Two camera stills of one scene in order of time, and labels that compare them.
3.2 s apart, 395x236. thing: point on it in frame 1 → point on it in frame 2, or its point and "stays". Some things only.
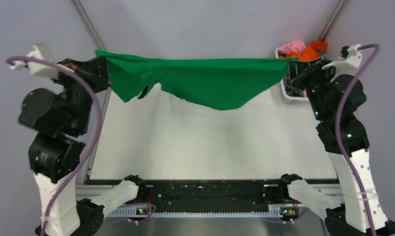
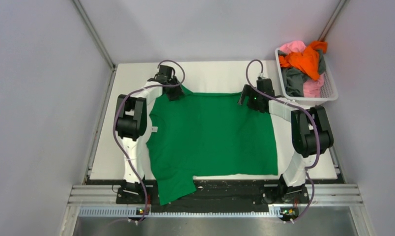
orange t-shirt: [311, 52] stays
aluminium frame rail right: [331, 21] stays
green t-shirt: [216, 84] → [197, 134]
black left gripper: [95, 70] → [178, 91]
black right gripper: [299, 71] → [249, 92]
